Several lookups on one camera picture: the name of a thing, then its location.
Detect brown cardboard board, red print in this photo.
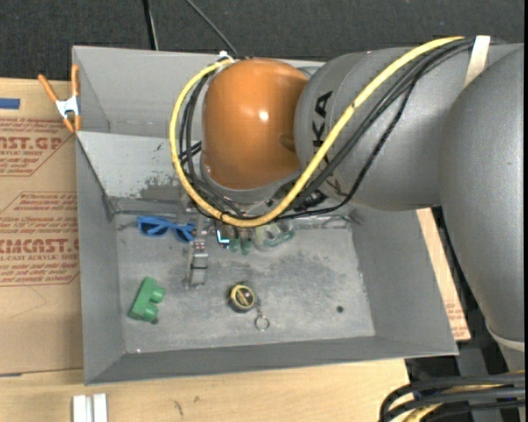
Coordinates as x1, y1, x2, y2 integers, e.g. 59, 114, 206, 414
0, 76, 473, 377

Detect grey metal bin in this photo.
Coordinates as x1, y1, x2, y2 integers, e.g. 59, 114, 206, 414
71, 45, 460, 387

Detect blue sunglasses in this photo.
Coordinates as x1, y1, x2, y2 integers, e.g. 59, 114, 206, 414
136, 215, 198, 244

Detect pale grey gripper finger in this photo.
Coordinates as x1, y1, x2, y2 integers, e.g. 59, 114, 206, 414
192, 239, 210, 288
183, 247, 196, 291

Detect black cylinder on white bracket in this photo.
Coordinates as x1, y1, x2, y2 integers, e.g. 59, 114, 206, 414
292, 189, 329, 213

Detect clear and green tape roll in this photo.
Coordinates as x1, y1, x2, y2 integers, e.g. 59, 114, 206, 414
253, 221, 297, 251

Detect black and yellow tape measure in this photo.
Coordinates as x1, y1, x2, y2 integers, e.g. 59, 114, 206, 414
226, 281, 271, 331

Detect green toy building block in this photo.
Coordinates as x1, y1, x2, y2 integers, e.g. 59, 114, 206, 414
127, 276, 166, 325

